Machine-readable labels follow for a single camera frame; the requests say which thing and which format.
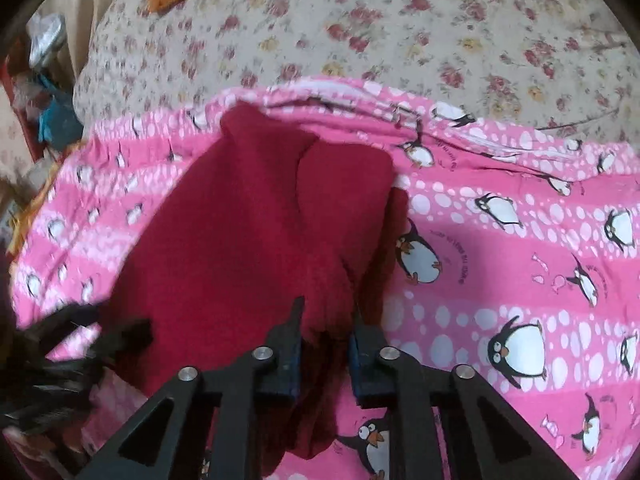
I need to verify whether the dark red small garment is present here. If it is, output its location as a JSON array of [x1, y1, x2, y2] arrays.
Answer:
[[100, 103, 407, 474]]

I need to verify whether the orange yellow cloth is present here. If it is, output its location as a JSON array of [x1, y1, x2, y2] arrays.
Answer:
[[6, 141, 86, 259]]

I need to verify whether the pink penguin print blanket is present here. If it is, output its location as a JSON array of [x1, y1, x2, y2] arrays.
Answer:
[[10, 78, 639, 479]]

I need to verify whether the teal cloth bag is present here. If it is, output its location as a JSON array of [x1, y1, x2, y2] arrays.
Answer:
[[37, 74, 84, 152]]

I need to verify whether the silver plastic bag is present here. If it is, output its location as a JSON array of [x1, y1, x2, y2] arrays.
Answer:
[[26, 13, 66, 70]]

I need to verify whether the floral print bed quilt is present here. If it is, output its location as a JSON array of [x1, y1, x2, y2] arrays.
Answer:
[[74, 0, 639, 144]]

